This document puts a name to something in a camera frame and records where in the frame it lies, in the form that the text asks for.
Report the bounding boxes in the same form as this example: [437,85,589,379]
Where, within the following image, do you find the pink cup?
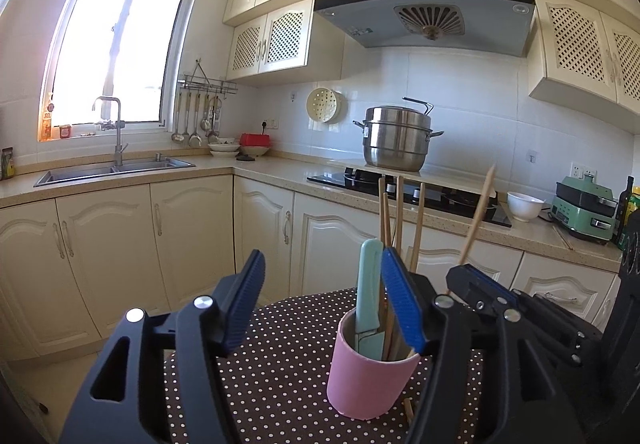
[326,306,423,421]

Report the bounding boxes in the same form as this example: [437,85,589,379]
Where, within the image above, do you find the stainless steel sink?
[34,155,196,188]

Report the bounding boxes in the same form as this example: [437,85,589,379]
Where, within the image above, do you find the brown polka-dot tablecloth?
[162,288,488,444]

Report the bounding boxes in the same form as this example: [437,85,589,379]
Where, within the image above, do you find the cream colander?
[306,86,346,125]

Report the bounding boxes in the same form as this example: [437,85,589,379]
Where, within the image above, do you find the bundle of wooden chopsticks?
[377,175,427,425]

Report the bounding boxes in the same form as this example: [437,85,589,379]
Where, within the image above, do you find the metal wall utensil rack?
[177,59,238,95]

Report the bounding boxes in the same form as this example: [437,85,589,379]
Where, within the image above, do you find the beige kitchen countertop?
[0,151,626,275]

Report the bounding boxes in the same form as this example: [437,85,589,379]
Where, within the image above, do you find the steel kitchen faucet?
[92,96,128,167]

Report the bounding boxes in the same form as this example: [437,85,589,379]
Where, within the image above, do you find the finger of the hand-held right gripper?
[446,264,603,342]
[472,301,603,367]

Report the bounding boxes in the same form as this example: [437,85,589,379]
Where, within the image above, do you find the orange bottle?
[42,94,55,141]

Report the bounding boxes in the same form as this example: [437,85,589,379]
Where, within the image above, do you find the grey range hood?
[314,0,536,57]

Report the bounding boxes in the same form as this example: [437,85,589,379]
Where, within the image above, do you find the cream base cabinets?
[0,174,640,365]

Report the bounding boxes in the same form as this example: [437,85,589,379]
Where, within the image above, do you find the dark glass bottle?
[619,176,635,245]

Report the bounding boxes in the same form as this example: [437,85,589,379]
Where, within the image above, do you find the black glass gas cooktop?
[306,167,513,228]

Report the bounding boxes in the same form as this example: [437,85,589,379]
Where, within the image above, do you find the light green sheathed knife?
[354,238,385,357]

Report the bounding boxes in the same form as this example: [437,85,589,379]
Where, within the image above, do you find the stacked white bowls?
[207,138,241,158]

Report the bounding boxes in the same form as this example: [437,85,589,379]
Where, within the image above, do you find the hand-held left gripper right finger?
[380,246,586,444]

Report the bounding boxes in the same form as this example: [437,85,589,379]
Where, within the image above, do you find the single wooden chopstick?
[457,163,497,267]

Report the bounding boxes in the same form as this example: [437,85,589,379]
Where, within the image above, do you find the stainless steel steamer pot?
[352,96,445,172]

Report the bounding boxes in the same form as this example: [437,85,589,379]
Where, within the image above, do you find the green electric multi-cooker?
[550,174,621,245]

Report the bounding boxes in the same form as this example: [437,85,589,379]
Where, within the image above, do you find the sliding kitchen window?
[37,0,196,142]

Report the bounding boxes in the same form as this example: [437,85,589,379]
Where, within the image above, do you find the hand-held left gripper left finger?
[60,249,266,444]

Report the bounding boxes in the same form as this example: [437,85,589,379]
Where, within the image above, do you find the row of hanging kitchen utensils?
[171,91,223,148]

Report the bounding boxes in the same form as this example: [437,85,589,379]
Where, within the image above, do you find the cream lattice door cabinet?
[527,0,640,120]
[226,0,346,86]

